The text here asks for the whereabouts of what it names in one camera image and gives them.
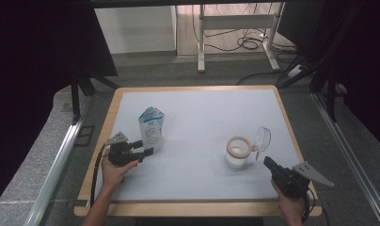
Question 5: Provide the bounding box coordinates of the white power strip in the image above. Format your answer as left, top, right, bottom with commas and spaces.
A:
285, 64, 305, 79

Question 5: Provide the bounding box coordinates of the white and blue pouch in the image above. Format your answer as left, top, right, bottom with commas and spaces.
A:
138, 105, 166, 153

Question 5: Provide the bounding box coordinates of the white cabinet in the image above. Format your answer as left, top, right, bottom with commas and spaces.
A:
93, 5, 177, 55

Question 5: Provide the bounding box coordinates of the white metal desk frame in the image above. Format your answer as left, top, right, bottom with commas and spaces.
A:
197, 2, 286, 73

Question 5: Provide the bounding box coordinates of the wooden table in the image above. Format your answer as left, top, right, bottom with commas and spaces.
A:
73, 84, 323, 218

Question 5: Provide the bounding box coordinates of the coiled black floor cable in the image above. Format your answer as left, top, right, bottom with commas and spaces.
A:
191, 3, 297, 55

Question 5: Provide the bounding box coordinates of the person's right hand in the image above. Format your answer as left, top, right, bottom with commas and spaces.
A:
270, 180, 308, 221

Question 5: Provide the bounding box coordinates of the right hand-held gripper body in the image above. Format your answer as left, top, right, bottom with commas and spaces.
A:
270, 161, 335, 200

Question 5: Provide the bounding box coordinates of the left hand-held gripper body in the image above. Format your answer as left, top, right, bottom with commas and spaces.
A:
104, 131, 139, 168

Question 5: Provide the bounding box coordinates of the person's left hand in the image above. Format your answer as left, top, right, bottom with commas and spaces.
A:
101, 149, 140, 190

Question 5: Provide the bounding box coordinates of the black curtain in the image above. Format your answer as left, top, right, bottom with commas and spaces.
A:
0, 0, 119, 208
277, 0, 380, 154

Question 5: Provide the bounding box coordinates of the clear glass pitcher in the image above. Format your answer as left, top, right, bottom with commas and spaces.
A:
224, 125, 272, 170

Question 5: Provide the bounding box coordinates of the long black floor cable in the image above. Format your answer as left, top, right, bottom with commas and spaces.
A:
235, 71, 286, 86

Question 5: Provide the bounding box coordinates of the left hand-held gripper cable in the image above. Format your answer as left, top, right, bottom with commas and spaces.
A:
89, 142, 113, 207

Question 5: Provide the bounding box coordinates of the hand-held gripper cable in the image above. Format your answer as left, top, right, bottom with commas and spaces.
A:
300, 186, 318, 223
89, 142, 113, 207

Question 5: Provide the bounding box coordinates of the right hand-held gripper cable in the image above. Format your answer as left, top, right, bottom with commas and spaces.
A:
300, 186, 318, 223

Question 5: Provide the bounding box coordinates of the black metal stand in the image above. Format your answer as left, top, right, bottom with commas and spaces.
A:
70, 72, 120, 124
277, 56, 346, 123

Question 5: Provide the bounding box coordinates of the aluminium rail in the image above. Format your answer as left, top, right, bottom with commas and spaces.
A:
311, 92, 380, 226
24, 114, 87, 226

